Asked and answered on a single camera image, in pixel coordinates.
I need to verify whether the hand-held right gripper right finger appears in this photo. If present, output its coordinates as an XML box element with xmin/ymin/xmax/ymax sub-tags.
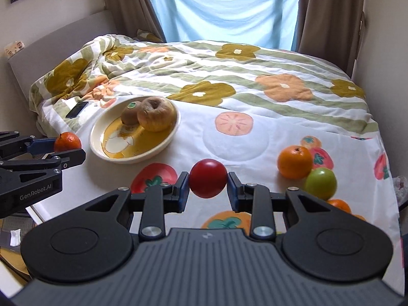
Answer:
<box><xmin>227</xmin><ymin>171</ymin><xmax>340</xmax><ymax>241</ymax></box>

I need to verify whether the clear plastic bag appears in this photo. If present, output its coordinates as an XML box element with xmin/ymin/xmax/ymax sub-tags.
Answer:
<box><xmin>393</xmin><ymin>175</ymin><xmax>408</xmax><ymax>205</ymax></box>

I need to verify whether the wrinkled brown apple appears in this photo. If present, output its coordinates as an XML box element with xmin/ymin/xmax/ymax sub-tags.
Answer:
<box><xmin>136</xmin><ymin>96</ymin><xmax>176</xmax><ymax>132</ymax></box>

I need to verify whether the dark smartphone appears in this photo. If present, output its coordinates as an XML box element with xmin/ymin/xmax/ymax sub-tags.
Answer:
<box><xmin>65</xmin><ymin>101</ymin><xmax>90</xmax><ymax>119</ymax></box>

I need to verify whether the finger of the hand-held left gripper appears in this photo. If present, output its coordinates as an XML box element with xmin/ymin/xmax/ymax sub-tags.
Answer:
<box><xmin>0</xmin><ymin>148</ymin><xmax>86</xmax><ymax>174</ymax></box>
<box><xmin>0</xmin><ymin>131</ymin><xmax>59</xmax><ymax>160</ymax></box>

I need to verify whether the grey bed headboard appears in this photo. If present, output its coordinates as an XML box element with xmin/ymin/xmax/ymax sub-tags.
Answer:
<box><xmin>6</xmin><ymin>9</ymin><xmax>117</xmax><ymax>103</ymax></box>

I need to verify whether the brown kiwi with green sticker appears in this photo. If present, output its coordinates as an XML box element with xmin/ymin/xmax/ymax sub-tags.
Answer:
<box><xmin>120</xmin><ymin>101</ymin><xmax>143</xmax><ymax>125</ymax></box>

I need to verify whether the green apple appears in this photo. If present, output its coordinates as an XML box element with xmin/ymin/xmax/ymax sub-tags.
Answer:
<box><xmin>304</xmin><ymin>167</ymin><xmax>338</xmax><ymax>201</ymax></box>

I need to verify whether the light blue sheer curtain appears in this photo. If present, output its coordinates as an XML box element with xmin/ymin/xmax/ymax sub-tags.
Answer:
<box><xmin>148</xmin><ymin>0</ymin><xmax>302</xmax><ymax>52</ymax></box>

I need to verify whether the white and yellow plate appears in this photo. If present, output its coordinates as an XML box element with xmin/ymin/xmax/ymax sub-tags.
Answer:
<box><xmin>89</xmin><ymin>97</ymin><xmax>182</xmax><ymax>164</ymax></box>

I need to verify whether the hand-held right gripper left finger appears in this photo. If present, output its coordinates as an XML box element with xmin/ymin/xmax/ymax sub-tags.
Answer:
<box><xmin>76</xmin><ymin>171</ymin><xmax>191</xmax><ymax>241</ymax></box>

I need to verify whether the fruit print bed sheet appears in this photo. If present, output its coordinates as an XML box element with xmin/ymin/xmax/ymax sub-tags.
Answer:
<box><xmin>25</xmin><ymin>97</ymin><xmax>402</xmax><ymax>256</ymax></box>

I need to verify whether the small orange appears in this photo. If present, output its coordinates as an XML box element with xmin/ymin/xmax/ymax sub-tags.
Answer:
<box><xmin>327</xmin><ymin>198</ymin><xmax>352</xmax><ymax>214</ymax></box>

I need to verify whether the yellow patterned pillow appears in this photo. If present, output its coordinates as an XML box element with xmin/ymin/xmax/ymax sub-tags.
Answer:
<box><xmin>136</xmin><ymin>29</ymin><xmax>164</xmax><ymax>43</ymax></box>

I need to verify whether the floral striped blanket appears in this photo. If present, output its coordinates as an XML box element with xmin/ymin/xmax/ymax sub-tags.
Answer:
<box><xmin>29</xmin><ymin>34</ymin><xmax>380</xmax><ymax>134</ymax></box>

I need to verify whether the small bumpy tangerine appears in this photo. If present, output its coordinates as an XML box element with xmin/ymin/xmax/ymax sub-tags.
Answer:
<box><xmin>54</xmin><ymin>132</ymin><xmax>82</xmax><ymax>153</ymax></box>

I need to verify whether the large smooth orange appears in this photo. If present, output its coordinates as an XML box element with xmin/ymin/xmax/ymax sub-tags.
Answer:
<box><xmin>277</xmin><ymin>145</ymin><xmax>313</xmax><ymax>180</ymax></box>

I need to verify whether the red tomato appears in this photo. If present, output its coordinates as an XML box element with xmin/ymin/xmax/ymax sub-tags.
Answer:
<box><xmin>189</xmin><ymin>159</ymin><xmax>228</xmax><ymax>199</ymax></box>

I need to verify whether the brown wooden furniture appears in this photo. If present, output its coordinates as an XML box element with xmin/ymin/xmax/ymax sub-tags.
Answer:
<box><xmin>0</xmin><ymin>248</ymin><xmax>30</xmax><ymax>279</ymax></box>

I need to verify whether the brown curtain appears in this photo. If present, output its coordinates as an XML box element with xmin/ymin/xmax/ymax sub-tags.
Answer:
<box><xmin>296</xmin><ymin>0</ymin><xmax>365</xmax><ymax>71</ymax></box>
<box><xmin>99</xmin><ymin>0</ymin><xmax>166</xmax><ymax>43</ymax></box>

